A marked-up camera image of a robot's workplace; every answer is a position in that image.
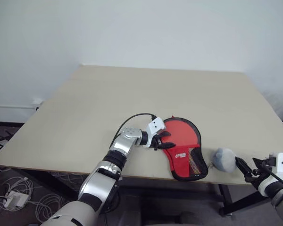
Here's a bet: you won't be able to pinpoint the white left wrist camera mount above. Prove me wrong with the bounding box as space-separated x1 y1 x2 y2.
144 117 167 149

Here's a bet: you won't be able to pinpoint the black metal table frame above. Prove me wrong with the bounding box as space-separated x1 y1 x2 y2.
0 164 272 218

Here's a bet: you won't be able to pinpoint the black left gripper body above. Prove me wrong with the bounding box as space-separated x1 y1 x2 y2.
151 134 164 152

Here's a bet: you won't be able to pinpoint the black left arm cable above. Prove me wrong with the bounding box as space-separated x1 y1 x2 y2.
108 113 157 152

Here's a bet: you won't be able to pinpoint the white power adapter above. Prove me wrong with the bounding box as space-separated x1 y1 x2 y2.
3 190 30 210

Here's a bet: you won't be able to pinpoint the grey plush ball keychain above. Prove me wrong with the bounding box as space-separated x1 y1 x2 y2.
208 147 237 174

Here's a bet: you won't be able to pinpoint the black red paddle case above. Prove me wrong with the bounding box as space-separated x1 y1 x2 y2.
162 114 209 182

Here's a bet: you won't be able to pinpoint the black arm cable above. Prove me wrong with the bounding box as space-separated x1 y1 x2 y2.
265 168 283 193
108 113 157 152

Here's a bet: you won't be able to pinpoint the black metal stand legs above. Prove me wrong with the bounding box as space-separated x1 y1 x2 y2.
0 133 11 153

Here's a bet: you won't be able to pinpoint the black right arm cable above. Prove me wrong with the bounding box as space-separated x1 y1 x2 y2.
265 168 283 193

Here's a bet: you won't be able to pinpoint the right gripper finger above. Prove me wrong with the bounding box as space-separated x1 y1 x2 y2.
252 157 265 170
234 156 252 177

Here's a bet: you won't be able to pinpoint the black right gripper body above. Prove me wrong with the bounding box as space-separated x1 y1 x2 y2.
243 158 278 184

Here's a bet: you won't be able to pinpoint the white wall cable duct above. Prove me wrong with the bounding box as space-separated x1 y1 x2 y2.
0 105 37 109

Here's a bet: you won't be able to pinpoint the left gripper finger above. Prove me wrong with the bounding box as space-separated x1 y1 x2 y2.
156 131 172 140
158 142 178 150

